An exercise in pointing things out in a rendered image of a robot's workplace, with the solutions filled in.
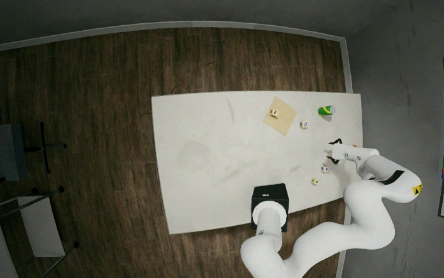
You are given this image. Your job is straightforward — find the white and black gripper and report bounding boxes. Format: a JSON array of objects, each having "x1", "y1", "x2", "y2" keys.
[{"x1": 326, "y1": 138, "x2": 350, "y2": 165}]

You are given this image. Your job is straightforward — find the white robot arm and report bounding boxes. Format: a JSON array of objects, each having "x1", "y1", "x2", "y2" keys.
[{"x1": 240, "y1": 145, "x2": 422, "y2": 278}]

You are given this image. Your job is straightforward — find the green drink can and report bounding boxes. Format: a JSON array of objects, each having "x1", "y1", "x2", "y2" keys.
[{"x1": 318, "y1": 106, "x2": 336, "y2": 116}]

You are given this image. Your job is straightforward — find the tan square mat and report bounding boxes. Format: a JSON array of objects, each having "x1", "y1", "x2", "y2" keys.
[{"x1": 263, "y1": 97, "x2": 297, "y2": 136}]

